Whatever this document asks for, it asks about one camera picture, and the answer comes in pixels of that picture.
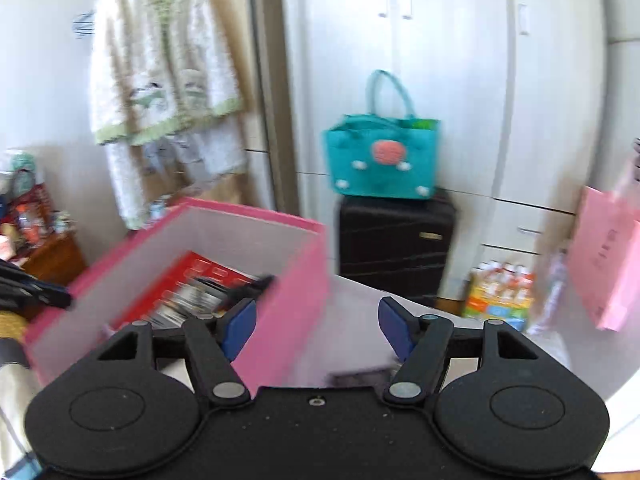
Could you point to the black metal clothes rack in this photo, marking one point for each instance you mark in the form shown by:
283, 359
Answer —
267, 110

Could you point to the white fuzzy pajama pants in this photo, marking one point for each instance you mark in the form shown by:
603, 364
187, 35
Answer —
135, 185

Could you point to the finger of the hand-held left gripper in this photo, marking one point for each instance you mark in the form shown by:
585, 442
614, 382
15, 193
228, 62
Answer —
35, 292

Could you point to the pink cardboard box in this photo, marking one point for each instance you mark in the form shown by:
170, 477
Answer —
290, 320

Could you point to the teal felt handbag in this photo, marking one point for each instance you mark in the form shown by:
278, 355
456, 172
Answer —
380, 160

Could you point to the white plastic bag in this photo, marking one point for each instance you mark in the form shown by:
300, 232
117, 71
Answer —
552, 290

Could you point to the wooden side table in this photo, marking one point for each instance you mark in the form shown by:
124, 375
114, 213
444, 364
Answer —
55, 260

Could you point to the pile of small trinkets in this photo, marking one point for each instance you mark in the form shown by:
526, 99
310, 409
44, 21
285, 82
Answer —
30, 200

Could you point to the pink shopping bag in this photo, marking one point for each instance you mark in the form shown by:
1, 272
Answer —
605, 260

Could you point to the light wooden wardrobe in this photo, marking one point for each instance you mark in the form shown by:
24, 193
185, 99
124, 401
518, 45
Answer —
450, 60

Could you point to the white fuzzy pajama jacket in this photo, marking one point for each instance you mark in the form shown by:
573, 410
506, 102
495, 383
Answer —
150, 60

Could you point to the black suitcase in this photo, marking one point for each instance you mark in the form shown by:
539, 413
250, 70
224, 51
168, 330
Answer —
390, 250

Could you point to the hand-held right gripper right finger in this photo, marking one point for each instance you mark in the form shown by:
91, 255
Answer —
395, 327

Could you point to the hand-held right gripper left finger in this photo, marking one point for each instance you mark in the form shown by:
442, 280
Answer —
240, 327

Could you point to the pack of drink bottles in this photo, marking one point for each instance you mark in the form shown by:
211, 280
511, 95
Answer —
500, 295

